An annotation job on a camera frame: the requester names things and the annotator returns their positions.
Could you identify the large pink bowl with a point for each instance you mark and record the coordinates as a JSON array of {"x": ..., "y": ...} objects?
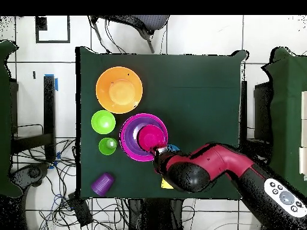
[{"x": 124, "y": 146}]

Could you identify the dark green tablecloth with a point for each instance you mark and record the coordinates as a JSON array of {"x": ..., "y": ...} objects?
[{"x": 203, "y": 95}]

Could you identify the green cup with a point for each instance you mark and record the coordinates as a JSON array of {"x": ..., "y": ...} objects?
[{"x": 105, "y": 147}]

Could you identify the black square frame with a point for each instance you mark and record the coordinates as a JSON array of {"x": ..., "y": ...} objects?
[{"x": 52, "y": 41}]

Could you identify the blue tape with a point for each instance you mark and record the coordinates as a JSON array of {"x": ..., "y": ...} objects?
[{"x": 56, "y": 84}]

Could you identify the green-clothed side table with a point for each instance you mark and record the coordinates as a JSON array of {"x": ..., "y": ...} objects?
[
  {"x": 4, "y": 119},
  {"x": 285, "y": 107}
]

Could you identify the large orange bowl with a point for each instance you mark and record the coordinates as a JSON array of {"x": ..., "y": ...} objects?
[{"x": 119, "y": 89}]

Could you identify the black metal stand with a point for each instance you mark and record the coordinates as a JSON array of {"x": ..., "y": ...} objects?
[{"x": 49, "y": 107}]

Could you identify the purple cup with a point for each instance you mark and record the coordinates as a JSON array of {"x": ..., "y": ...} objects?
[{"x": 102, "y": 184}]

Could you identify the black power strip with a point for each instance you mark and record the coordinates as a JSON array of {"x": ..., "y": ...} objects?
[{"x": 80, "y": 210}]

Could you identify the yellow cup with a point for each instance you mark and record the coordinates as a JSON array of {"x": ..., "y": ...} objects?
[{"x": 165, "y": 185}]

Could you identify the small red bowl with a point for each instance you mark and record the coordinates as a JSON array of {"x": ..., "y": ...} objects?
[{"x": 151, "y": 137}]

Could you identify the small blue bowl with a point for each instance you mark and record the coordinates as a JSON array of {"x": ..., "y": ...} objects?
[{"x": 174, "y": 147}]

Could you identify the black caster leg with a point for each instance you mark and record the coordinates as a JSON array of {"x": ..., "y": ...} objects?
[{"x": 31, "y": 172}]

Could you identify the small green bowl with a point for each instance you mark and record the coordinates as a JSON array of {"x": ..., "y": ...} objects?
[{"x": 103, "y": 122}]

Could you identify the grey office chair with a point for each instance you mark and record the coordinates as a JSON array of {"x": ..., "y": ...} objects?
[{"x": 148, "y": 21}]

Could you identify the purple bowl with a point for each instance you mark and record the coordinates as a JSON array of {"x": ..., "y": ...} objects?
[{"x": 130, "y": 134}]

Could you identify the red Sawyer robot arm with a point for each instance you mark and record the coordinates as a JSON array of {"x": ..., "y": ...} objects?
[{"x": 215, "y": 163}]

